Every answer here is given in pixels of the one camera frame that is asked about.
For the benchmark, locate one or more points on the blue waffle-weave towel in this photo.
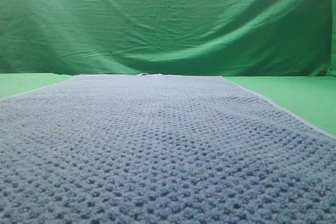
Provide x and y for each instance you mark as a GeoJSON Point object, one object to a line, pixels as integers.
{"type": "Point", "coordinates": [160, 149]}

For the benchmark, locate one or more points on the green backdrop cloth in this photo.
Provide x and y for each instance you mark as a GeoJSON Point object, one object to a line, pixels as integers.
{"type": "Point", "coordinates": [186, 37]}

